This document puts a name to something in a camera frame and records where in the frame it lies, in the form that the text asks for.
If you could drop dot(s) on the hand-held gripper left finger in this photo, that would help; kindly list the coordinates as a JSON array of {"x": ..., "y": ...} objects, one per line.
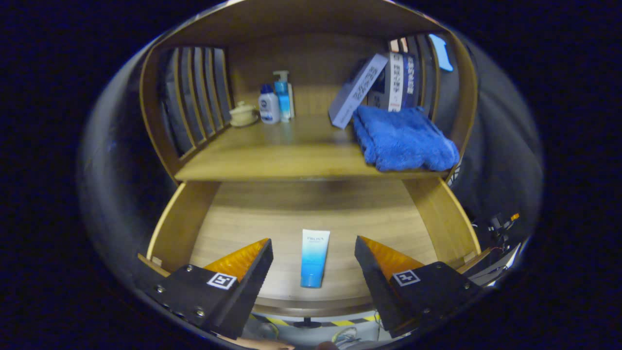
[{"x": 252, "y": 284}]

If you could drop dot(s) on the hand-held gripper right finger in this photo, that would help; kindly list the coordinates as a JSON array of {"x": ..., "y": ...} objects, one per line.
[{"x": 374, "y": 282}]

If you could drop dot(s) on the blue white tube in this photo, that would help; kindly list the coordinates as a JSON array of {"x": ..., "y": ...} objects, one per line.
[{"x": 313, "y": 257}]

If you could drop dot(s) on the wooden drawer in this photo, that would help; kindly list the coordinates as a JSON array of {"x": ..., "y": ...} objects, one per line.
[{"x": 243, "y": 218}]

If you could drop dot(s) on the wooden countertop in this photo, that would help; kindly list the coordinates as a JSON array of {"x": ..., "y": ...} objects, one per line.
[{"x": 291, "y": 150}]

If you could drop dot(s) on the wooden cabinet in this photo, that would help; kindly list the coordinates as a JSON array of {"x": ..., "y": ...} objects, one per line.
[{"x": 291, "y": 19}]

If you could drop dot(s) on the grey sneaker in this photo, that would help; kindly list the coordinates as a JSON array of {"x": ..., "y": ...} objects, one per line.
[
  {"x": 265, "y": 330},
  {"x": 347, "y": 336}
]

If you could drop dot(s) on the yellow black floor tape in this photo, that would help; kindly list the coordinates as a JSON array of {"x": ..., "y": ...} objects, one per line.
[{"x": 342, "y": 323}]

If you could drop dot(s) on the black equipment with orange part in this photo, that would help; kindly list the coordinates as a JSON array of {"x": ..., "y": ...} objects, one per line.
[{"x": 496, "y": 224}]

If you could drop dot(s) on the blue folded towel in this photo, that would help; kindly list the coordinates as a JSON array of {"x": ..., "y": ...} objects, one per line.
[{"x": 408, "y": 141}]

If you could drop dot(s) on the beige lidded teacup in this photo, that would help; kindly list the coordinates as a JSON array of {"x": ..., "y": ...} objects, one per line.
[{"x": 243, "y": 115}]

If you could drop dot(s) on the white bottle blue cap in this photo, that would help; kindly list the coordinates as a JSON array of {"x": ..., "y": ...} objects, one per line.
[{"x": 268, "y": 108}]

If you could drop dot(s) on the slim white bottle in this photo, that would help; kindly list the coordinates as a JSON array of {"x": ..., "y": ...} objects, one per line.
[{"x": 291, "y": 99}]

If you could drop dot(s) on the blue pump bottle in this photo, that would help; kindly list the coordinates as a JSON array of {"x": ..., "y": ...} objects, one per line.
[{"x": 282, "y": 97}]

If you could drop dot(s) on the grey book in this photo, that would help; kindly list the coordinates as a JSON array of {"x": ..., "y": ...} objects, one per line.
[{"x": 357, "y": 92}]

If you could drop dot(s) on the white spine book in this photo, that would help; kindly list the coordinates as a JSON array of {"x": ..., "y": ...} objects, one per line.
[{"x": 396, "y": 82}]

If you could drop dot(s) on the dark blue spine book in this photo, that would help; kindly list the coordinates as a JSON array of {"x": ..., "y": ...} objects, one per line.
[{"x": 410, "y": 78}]

